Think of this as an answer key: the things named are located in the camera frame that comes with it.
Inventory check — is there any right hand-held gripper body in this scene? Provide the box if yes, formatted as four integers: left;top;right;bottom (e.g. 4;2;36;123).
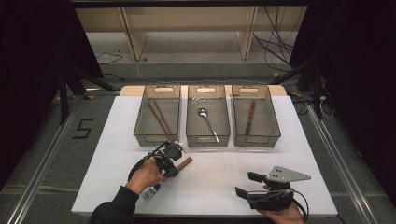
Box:
246;165;312;213

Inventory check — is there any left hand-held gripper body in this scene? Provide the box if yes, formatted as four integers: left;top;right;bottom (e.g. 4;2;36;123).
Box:
151;140;189;171

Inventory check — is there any wooden-handled fork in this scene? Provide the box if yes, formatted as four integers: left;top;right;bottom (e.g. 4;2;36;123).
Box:
141;156;193;200

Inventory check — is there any transparent grey plastic bin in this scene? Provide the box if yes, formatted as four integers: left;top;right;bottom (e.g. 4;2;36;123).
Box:
134;84;182;147
231;84;282;148
185;84;232;148

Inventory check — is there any brown wooden chopstick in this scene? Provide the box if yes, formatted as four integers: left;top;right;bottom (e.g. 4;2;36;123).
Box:
147;101;170;136
153;99;174;135

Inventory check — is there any metal spoon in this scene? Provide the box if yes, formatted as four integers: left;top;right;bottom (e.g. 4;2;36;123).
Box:
197;107;220;144

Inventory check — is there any wooden-handled table knife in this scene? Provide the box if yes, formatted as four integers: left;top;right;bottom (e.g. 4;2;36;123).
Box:
245;100;257;136

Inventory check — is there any person's left hand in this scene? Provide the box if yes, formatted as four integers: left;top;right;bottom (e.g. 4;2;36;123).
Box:
125;157;169;195

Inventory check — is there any person's right hand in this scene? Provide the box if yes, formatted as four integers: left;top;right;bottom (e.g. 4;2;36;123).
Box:
256;203;306;224

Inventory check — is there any black metal stand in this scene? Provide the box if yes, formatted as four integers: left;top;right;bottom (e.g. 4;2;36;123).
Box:
270;57;325;120
56;65;117;126

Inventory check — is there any light wooden shelf unit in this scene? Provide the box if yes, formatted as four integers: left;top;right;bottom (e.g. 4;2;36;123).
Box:
74;6;307;62

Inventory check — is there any black curtain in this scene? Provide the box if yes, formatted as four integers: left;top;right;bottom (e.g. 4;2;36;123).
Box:
289;0;396;206
0;0;105;191

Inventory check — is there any right hand-held gripper black cable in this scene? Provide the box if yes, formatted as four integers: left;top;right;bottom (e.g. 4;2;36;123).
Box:
292;189;310;222

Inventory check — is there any metal floor rail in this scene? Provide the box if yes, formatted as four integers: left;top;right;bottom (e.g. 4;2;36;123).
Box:
6;102;82;224
306;105;380;224

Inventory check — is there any white cable with plug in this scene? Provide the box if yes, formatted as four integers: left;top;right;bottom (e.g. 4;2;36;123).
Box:
318;94;336;119

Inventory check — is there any thin black floor cable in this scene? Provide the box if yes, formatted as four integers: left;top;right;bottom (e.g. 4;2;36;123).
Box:
93;51;124;66

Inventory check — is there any bundle of black cables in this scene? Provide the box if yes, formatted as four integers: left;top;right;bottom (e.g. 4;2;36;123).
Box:
252;6;295;73

